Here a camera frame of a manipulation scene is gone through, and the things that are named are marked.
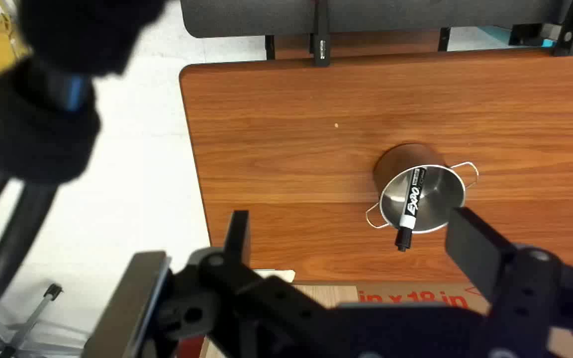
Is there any small steel pot with handles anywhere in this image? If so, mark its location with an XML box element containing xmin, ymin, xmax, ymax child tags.
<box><xmin>363</xmin><ymin>157</ymin><xmax>481</xmax><ymax>237</ymax></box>

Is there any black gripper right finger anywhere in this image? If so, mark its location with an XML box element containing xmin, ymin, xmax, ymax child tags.
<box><xmin>443</xmin><ymin>205</ymin><xmax>573</xmax><ymax>358</ymax></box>

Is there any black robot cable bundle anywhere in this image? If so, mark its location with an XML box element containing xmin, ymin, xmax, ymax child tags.
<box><xmin>0</xmin><ymin>0</ymin><xmax>168</xmax><ymax>334</ymax></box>

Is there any white paper strip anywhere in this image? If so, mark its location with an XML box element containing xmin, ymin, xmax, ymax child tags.
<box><xmin>252</xmin><ymin>267</ymin><xmax>298</xmax><ymax>284</ymax></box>

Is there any brown cardboard sheet red print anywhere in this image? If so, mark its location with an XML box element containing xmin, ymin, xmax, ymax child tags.
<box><xmin>290</xmin><ymin>280</ymin><xmax>485</xmax><ymax>314</ymax></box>

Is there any grey tripod leg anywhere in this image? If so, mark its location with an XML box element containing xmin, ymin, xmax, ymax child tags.
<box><xmin>0</xmin><ymin>282</ymin><xmax>65</xmax><ymax>358</ymax></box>

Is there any black white dry-erase marker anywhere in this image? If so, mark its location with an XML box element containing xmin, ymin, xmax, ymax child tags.
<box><xmin>393</xmin><ymin>165</ymin><xmax>427</xmax><ymax>253</ymax></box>

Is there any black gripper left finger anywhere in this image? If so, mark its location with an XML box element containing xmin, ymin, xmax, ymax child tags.
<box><xmin>164</xmin><ymin>209</ymin><xmax>341</xmax><ymax>358</ymax></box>

